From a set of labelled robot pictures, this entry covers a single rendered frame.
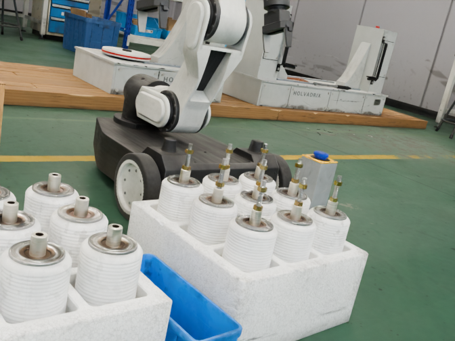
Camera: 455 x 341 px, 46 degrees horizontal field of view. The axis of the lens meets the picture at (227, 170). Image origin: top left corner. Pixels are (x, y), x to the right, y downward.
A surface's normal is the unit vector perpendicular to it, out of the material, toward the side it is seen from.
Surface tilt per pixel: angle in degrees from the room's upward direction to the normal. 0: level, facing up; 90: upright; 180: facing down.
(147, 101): 90
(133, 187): 90
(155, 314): 90
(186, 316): 88
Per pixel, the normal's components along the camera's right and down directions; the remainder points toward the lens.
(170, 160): 0.57, -0.43
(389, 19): -0.77, 0.02
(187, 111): 0.53, 0.58
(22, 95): 0.61, 0.33
